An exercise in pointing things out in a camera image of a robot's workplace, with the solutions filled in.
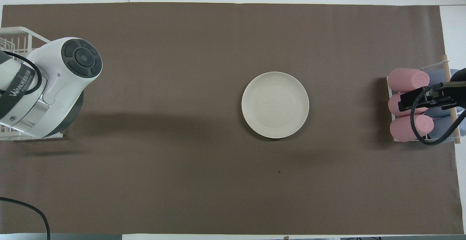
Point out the pink plastic cup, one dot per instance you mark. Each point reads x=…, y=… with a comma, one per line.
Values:
x=402, y=129
x=395, y=105
x=407, y=79

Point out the brown table mat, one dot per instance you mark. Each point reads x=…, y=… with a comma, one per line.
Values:
x=200, y=178

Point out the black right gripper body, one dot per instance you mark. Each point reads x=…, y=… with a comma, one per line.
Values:
x=458, y=94

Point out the blue plastic cup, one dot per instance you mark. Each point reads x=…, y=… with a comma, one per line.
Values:
x=440, y=125

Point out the cream round plate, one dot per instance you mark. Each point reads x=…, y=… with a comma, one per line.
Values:
x=275, y=105

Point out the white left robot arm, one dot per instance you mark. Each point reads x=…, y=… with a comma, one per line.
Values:
x=54, y=83

